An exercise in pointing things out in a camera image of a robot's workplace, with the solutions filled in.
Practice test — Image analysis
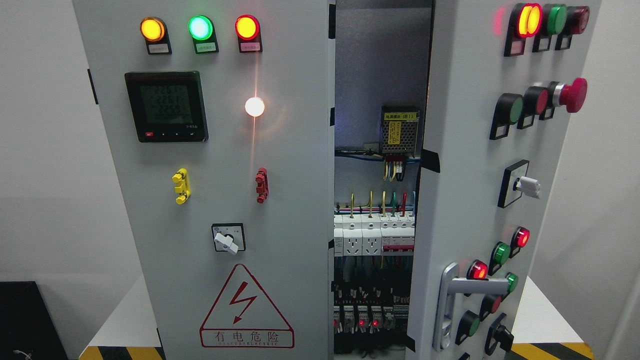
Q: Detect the silver door handle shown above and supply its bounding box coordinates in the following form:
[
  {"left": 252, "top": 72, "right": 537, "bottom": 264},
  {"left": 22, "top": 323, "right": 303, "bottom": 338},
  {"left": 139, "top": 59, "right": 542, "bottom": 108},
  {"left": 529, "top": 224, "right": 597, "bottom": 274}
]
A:
[{"left": 432, "top": 262, "right": 509, "bottom": 352}]

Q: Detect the red triangle warning sticker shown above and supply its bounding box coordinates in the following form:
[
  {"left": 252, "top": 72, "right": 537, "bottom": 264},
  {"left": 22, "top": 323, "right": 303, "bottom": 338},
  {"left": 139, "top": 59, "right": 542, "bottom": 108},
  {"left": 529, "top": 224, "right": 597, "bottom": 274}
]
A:
[{"left": 199, "top": 263, "right": 295, "bottom": 349}]

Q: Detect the red indicator lamp left door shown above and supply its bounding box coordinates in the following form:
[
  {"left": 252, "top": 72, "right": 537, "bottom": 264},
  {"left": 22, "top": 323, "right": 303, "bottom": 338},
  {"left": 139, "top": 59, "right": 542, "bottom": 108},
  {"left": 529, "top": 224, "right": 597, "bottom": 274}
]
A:
[{"left": 234, "top": 14, "right": 263, "bottom": 53}]

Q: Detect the grey cabinet door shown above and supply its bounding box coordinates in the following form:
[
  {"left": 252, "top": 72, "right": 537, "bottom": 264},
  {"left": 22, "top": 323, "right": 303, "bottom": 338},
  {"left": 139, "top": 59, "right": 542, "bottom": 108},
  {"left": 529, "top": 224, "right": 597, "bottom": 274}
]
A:
[
  {"left": 406, "top": 0, "right": 601, "bottom": 360},
  {"left": 73, "top": 0, "right": 335, "bottom": 360}
]

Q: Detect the white rotary selector switch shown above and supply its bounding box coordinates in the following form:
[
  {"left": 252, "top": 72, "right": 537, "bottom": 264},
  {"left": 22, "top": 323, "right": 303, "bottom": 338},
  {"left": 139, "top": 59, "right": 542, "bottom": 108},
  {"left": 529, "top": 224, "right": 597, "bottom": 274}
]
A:
[{"left": 211, "top": 222, "right": 246, "bottom": 255}]

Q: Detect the white socket breaker row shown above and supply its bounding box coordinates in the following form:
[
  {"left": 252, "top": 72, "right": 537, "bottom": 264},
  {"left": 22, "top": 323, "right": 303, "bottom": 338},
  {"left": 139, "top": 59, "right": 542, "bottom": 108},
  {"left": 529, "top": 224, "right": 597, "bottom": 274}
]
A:
[{"left": 333, "top": 212, "right": 415, "bottom": 257}]

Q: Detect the white glowing indicator lamp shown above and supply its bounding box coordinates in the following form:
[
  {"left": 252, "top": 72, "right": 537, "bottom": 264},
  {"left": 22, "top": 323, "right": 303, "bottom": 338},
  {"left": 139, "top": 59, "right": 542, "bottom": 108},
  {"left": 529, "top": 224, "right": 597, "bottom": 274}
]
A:
[{"left": 244, "top": 96, "right": 266, "bottom": 117}]

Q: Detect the red emergency stop button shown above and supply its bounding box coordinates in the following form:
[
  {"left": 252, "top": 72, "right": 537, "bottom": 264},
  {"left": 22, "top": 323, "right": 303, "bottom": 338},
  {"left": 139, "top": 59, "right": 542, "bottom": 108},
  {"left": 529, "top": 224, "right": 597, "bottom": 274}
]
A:
[{"left": 547, "top": 77, "right": 588, "bottom": 113}]

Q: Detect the lower relay terminal row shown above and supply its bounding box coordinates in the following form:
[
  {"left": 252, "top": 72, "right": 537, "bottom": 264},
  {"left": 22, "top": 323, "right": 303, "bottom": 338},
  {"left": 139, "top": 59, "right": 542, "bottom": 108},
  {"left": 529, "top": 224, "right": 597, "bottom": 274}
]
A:
[{"left": 330, "top": 281, "right": 410, "bottom": 334}]

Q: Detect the red terminal post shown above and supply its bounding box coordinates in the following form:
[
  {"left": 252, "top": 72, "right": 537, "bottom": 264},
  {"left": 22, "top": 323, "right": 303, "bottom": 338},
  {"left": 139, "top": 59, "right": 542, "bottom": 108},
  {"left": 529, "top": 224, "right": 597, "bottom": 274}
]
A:
[{"left": 254, "top": 167, "right": 269, "bottom": 204}]

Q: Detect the yellow indicator lamp left door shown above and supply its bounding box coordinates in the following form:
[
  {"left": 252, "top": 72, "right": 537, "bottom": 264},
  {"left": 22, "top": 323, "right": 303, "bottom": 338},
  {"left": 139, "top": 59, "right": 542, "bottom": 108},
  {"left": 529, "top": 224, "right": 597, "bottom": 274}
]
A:
[{"left": 140, "top": 16, "right": 172, "bottom": 55}]

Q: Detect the metal mesh power supply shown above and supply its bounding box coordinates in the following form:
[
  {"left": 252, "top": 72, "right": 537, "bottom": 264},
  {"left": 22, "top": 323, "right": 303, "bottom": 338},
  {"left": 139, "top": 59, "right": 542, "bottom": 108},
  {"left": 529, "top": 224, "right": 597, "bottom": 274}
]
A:
[{"left": 379, "top": 105, "right": 420, "bottom": 155}]

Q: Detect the black digital power meter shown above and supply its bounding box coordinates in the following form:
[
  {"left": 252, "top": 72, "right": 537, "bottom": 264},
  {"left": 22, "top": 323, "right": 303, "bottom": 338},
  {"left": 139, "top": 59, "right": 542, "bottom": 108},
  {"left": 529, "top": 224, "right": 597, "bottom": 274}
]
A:
[{"left": 125, "top": 70, "right": 209, "bottom": 143}]

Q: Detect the white selector switch right door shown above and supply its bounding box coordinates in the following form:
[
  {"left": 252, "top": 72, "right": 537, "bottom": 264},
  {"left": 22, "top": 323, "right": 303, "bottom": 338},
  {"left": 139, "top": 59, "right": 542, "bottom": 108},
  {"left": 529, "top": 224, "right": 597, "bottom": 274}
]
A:
[{"left": 497, "top": 159, "right": 541, "bottom": 208}]

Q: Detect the green indicator lamp left door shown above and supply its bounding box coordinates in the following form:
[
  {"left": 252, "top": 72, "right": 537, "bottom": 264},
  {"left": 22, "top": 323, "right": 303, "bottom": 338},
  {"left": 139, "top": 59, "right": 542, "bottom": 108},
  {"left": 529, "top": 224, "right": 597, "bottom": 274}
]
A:
[{"left": 188, "top": 14, "right": 219, "bottom": 54}]

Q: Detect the yellow terminal post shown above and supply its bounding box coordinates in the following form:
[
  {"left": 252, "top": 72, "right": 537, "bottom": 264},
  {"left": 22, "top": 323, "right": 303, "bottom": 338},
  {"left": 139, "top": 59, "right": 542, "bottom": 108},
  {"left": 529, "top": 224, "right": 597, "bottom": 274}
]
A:
[{"left": 171, "top": 167, "right": 191, "bottom": 205}]

